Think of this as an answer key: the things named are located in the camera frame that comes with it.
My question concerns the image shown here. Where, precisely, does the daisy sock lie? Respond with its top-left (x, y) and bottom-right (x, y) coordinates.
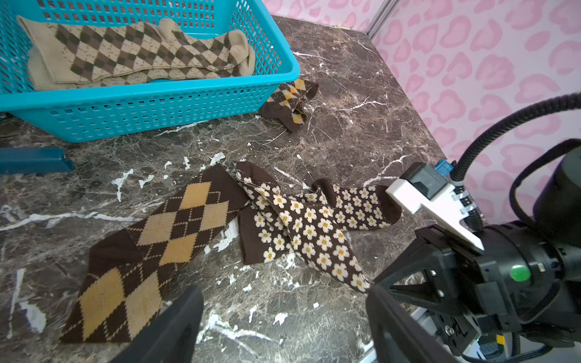
top-left (238, 178), bottom-right (402, 265)
top-left (236, 161), bottom-right (370, 293)

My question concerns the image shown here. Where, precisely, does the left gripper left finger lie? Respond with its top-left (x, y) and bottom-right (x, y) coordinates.
top-left (112, 285), bottom-right (204, 362)

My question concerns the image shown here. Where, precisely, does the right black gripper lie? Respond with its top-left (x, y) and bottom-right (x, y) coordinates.
top-left (373, 224), bottom-right (572, 354)

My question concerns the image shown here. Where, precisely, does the dark brown argyle sock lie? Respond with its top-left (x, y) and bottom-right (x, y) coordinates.
top-left (259, 78), bottom-right (319, 133)
top-left (61, 165), bottom-right (248, 343)

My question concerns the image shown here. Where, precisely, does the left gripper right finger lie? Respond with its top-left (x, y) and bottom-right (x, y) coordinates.
top-left (366, 285), bottom-right (457, 363)

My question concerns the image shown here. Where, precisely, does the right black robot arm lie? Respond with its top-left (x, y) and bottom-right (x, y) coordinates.
top-left (366, 93), bottom-right (580, 362)

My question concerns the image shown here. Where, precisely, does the teal plastic basket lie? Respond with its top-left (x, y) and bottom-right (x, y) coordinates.
top-left (1, 1), bottom-right (300, 142)

